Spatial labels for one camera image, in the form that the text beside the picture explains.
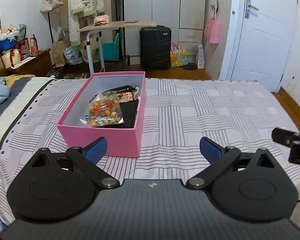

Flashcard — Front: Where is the cream round gift box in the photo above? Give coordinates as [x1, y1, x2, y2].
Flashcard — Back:
[2, 49, 21, 69]

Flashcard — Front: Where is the clear bag of coated peanuts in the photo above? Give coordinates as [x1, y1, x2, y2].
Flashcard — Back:
[85, 90, 124, 127]

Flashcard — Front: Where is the blue flower basket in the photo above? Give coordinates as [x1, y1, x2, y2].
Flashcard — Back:
[0, 28, 19, 52]

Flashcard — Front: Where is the pink cardboard storage box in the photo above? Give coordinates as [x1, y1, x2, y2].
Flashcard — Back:
[57, 71, 146, 158]

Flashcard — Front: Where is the black snack packet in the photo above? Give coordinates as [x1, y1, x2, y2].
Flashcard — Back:
[118, 100, 139, 128]

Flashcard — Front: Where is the brown paper bag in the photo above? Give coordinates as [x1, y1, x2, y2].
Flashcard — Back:
[51, 40, 69, 67]

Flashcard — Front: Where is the pink hanging bag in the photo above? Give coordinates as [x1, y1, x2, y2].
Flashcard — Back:
[204, 18, 222, 44]

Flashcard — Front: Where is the white wardrobe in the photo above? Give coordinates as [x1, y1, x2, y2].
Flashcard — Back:
[123, 0, 205, 49]

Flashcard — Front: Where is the teal shopping bag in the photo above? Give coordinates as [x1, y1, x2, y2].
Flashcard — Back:
[102, 33, 120, 61]

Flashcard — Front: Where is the brown wooden nightstand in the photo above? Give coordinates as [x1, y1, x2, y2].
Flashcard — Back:
[0, 49, 53, 77]

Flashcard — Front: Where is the striped pink bed sheet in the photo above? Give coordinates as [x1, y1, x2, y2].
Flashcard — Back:
[0, 78, 300, 224]

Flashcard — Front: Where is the white knitted cardigan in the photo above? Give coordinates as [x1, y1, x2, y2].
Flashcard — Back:
[68, 0, 105, 47]

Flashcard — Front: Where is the black suitcase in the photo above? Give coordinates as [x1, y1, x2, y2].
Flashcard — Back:
[139, 25, 172, 71]

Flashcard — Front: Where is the colourful gift bag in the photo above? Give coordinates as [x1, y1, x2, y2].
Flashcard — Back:
[170, 43, 189, 68]

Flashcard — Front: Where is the pink pouch on table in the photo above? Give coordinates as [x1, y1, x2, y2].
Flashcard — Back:
[94, 15, 110, 26]

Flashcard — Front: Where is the white bedroom door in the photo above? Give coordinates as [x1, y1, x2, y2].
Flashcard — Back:
[231, 0, 297, 92]

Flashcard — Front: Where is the black soda cracker packet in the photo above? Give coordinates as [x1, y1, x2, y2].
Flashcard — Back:
[109, 85, 139, 103]

